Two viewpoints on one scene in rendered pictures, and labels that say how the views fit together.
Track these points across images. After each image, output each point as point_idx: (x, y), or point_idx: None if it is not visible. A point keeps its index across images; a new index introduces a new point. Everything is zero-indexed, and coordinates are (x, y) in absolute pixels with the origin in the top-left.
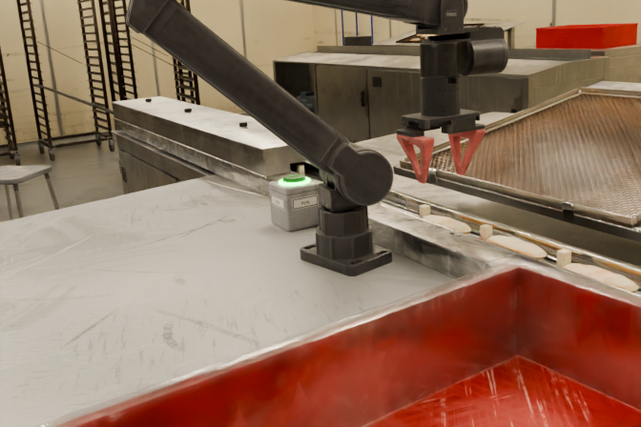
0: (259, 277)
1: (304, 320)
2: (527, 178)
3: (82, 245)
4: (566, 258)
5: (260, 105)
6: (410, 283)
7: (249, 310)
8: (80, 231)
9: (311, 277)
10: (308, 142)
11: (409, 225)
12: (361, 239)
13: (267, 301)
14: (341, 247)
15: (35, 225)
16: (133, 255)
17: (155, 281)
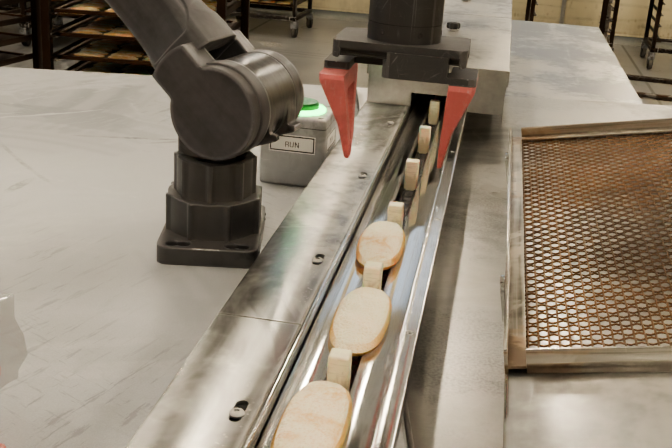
0: (81, 217)
1: None
2: (593, 220)
3: (63, 116)
4: (331, 369)
5: None
6: (184, 305)
7: None
8: (103, 102)
9: (120, 242)
10: (144, 29)
11: (310, 221)
12: (203, 212)
13: (8, 245)
14: (174, 213)
15: (91, 83)
16: (64, 143)
17: (1, 176)
